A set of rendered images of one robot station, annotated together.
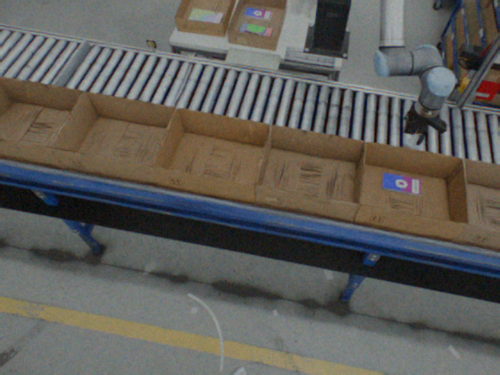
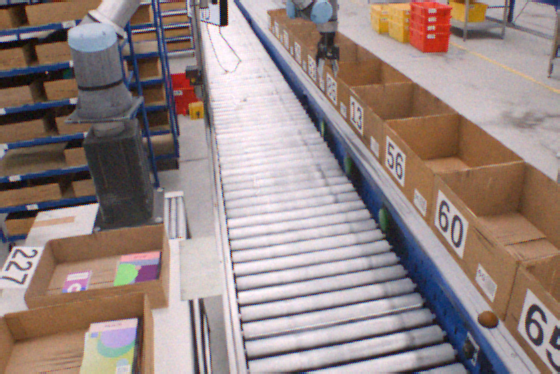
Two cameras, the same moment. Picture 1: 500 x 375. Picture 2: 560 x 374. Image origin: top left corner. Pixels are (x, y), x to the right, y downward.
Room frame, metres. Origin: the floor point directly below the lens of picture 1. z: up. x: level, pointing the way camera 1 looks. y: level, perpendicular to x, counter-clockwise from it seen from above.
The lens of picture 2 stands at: (1.65, 1.48, 1.65)
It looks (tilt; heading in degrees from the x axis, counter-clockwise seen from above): 29 degrees down; 257
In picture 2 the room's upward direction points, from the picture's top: 4 degrees counter-clockwise
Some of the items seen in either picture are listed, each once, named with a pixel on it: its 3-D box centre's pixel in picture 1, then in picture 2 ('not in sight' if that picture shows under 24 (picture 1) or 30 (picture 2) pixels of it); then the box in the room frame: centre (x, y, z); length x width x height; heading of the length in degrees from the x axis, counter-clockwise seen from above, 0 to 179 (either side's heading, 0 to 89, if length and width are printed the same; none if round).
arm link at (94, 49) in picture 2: not in sight; (95, 53); (1.89, -0.13, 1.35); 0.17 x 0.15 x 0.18; 100
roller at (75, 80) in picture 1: (76, 79); not in sight; (1.39, 1.18, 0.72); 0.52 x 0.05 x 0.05; 176
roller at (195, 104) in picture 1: (196, 100); (328, 301); (1.34, 0.53, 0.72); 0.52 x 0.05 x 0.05; 176
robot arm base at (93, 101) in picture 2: not in sight; (102, 94); (1.89, -0.13, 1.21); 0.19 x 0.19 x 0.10
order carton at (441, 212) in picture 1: (407, 190); (366, 89); (0.81, -0.47, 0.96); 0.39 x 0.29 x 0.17; 86
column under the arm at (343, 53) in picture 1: (331, 18); (121, 172); (1.89, -0.13, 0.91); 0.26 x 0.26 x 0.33; 87
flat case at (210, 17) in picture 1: (205, 19); (112, 349); (1.91, 0.61, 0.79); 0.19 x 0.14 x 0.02; 85
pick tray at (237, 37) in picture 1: (258, 19); (103, 271); (1.95, 0.29, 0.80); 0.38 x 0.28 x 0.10; 176
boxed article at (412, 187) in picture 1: (401, 184); not in sight; (0.87, -0.47, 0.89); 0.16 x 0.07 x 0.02; 85
